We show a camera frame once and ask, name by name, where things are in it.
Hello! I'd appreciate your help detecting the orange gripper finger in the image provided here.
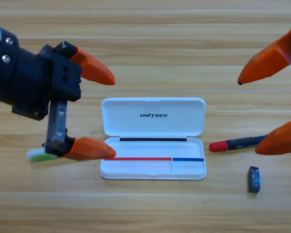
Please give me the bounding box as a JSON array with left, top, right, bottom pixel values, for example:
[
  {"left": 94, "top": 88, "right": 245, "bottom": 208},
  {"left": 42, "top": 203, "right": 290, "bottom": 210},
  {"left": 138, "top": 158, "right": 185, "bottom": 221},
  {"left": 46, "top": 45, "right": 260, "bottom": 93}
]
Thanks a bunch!
[
  {"left": 62, "top": 136, "right": 117, "bottom": 161},
  {"left": 70, "top": 47, "right": 116, "bottom": 85},
  {"left": 254, "top": 116, "right": 291, "bottom": 156},
  {"left": 237, "top": 28, "right": 291, "bottom": 85}
]

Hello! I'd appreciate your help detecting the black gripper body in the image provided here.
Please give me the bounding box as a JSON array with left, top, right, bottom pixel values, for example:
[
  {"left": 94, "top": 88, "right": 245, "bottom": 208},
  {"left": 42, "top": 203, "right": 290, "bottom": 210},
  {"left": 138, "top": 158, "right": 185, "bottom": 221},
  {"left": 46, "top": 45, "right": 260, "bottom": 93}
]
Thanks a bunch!
[{"left": 0, "top": 41, "right": 82, "bottom": 157}]

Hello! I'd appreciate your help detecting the small blue black eraser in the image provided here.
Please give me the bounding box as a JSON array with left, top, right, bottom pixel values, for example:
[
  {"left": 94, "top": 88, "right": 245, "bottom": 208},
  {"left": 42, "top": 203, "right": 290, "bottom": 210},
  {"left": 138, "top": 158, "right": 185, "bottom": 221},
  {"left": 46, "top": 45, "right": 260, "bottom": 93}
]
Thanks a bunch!
[{"left": 247, "top": 166, "right": 261, "bottom": 194}]

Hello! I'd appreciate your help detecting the black marker with red cap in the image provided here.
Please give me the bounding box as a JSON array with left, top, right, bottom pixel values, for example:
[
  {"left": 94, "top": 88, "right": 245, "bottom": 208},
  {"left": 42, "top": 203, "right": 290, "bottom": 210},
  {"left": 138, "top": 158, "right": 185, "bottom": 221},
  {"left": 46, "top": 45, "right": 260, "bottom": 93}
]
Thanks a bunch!
[{"left": 209, "top": 134, "right": 269, "bottom": 153}]

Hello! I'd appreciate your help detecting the green and white highlighter pen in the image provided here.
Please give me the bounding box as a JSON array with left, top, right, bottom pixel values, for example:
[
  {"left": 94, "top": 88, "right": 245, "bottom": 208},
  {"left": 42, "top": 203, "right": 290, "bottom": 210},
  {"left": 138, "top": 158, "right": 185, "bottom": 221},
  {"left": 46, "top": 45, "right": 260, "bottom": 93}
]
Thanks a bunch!
[{"left": 26, "top": 148, "right": 59, "bottom": 163}]

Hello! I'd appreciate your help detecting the white Unitree pencil case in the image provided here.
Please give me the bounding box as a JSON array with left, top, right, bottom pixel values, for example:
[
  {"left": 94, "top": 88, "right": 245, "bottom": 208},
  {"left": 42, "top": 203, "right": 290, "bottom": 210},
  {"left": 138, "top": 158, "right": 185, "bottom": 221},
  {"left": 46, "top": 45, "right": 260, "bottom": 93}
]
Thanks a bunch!
[{"left": 99, "top": 97, "right": 207, "bottom": 181}]

